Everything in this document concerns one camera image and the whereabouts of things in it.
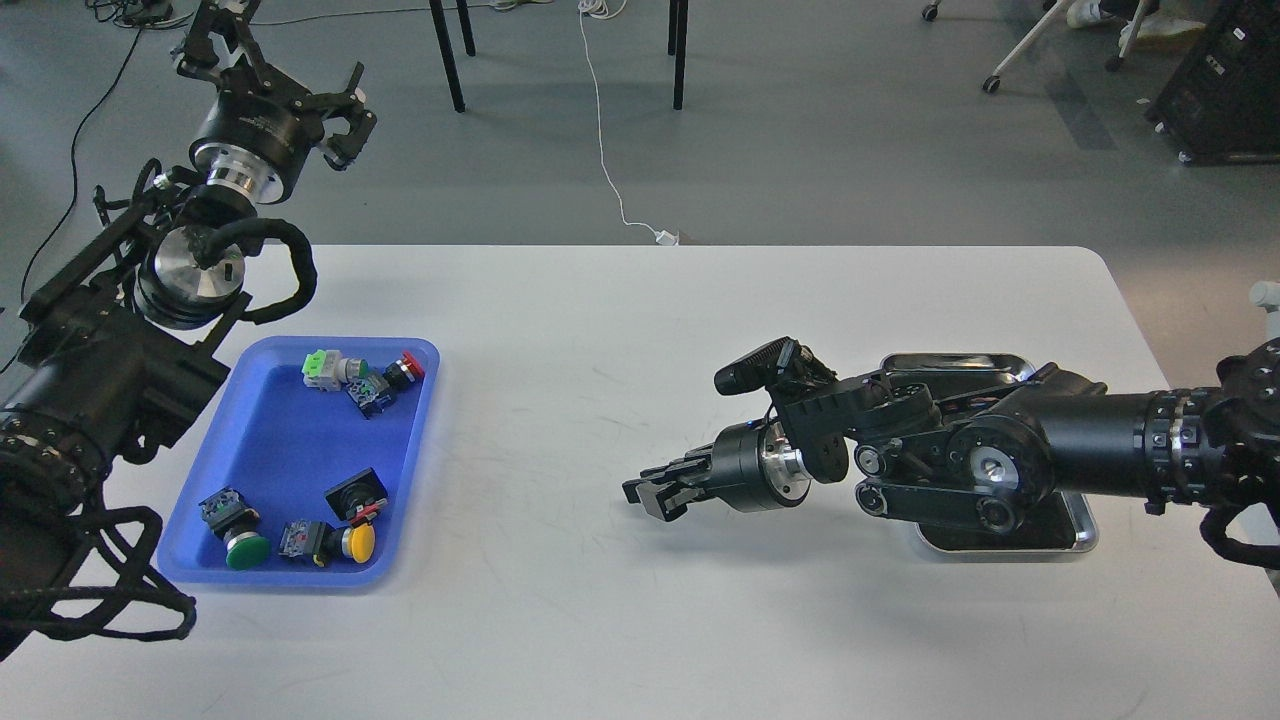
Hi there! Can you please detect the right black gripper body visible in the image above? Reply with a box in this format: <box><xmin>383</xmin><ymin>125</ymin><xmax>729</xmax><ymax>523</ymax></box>
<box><xmin>690</xmin><ymin>421</ymin><xmax>813</xmax><ymax>512</ymax></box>

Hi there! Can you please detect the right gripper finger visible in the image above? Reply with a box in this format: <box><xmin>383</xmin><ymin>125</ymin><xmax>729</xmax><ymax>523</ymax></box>
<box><xmin>622</xmin><ymin>455</ymin><xmax>714</xmax><ymax>503</ymax></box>
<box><xmin>637</xmin><ymin>482</ymin><xmax>717</xmax><ymax>521</ymax></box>

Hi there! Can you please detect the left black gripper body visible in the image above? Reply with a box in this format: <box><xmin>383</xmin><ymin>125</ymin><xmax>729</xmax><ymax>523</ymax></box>
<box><xmin>189</xmin><ymin>81</ymin><xmax>332</xmax><ymax>205</ymax></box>

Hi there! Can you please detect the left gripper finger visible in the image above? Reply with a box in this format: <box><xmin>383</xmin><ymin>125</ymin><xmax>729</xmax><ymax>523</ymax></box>
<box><xmin>310</xmin><ymin>61</ymin><xmax>378</xmax><ymax>172</ymax></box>
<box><xmin>175</xmin><ymin>1</ymin><xmax>271</xmax><ymax>91</ymax></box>

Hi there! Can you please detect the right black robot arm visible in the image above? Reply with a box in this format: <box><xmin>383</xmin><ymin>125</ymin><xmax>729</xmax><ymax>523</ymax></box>
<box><xmin>623</xmin><ymin>337</ymin><xmax>1279</xmax><ymax>570</ymax></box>

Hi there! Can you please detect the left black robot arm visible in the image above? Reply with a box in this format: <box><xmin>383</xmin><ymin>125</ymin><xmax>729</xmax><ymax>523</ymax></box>
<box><xmin>3</xmin><ymin>1</ymin><xmax>378</xmax><ymax>656</ymax></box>

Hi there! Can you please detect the black table leg left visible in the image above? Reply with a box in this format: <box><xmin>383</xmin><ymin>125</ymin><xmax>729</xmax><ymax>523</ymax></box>
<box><xmin>428</xmin><ymin>0</ymin><xmax>476</xmax><ymax>114</ymax></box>

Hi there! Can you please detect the black table leg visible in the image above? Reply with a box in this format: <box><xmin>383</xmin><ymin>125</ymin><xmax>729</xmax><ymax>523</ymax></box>
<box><xmin>667</xmin><ymin>0</ymin><xmax>690</xmax><ymax>111</ymax></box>
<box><xmin>428</xmin><ymin>0</ymin><xmax>476</xmax><ymax>114</ymax></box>

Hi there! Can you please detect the green white push button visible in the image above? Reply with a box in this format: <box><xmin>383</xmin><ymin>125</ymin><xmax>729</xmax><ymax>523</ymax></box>
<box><xmin>301</xmin><ymin>348</ymin><xmax>369</xmax><ymax>392</ymax></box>

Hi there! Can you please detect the steel metal tray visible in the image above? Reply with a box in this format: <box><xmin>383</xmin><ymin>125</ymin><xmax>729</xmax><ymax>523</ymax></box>
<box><xmin>881</xmin><ymin>354</ymin><xmax>1100</xmax><ymax>562</ymax></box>

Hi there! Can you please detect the blue plastic tray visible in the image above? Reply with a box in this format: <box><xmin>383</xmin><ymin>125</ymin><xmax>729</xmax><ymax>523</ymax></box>
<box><xmin>157</xmin><ymin>336</ymin><xmax>440</xmax><ymax>591</ymax></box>

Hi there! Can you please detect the black table leg right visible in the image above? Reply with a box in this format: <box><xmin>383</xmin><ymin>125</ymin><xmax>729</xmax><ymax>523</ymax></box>
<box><xmin>667</xmin><ymin>0</ymin><xmax>690</xmax><ymax>111</ymax></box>

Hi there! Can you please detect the green mushroom push button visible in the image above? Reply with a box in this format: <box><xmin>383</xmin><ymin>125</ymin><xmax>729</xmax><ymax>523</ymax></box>
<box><xmin>198</xmin><ymin>487</ymin><xmax>271</xmax><ymax>571</ymax></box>

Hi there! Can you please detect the office chair base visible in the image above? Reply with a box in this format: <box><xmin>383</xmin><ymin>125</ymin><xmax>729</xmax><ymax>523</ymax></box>
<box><xmin>920</xmin><ymin>0</ymin><xmax>1181</xmax><ymax>94</ymax></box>

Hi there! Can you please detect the black equipment case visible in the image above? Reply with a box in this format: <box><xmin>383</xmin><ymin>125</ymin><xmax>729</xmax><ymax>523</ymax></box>
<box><xmin>1146</xmin><ymin>1</ymin><xmax>1279</xmax><ymax>165</ymax></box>

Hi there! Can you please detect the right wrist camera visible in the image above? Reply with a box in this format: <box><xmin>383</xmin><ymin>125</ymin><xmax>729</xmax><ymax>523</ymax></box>
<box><xmin>713</xmin><ymin>337</ymin><xmax>799</xmax><ymax>396</ymax></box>

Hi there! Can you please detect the red push button switch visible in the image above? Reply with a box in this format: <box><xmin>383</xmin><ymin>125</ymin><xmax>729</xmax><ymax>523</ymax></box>
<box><xmin>344</xmin><ymin>351</ymin><xmax>425</xmax><ymax>419</ymax></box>

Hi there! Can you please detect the white cable on floor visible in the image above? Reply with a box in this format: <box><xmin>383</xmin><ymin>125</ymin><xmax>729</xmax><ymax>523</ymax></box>
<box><xmin>577</xmin><ymin>0</ymin><xmax>680</xmax><ymax>247</ymax></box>

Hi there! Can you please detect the black square switch part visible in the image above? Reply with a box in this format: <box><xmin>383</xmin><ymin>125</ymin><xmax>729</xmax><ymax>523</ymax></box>
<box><xmin>324</xmin><ymin>468</ymin><xmax>389</xmax><ymax>527</ymax></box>

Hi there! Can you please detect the yellow push button switch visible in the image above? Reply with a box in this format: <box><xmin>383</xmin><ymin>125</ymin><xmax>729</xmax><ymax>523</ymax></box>
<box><xmin>276</xmin><ymin>519</ymin><xmax>376</xmax><ymax>568</ymax></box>

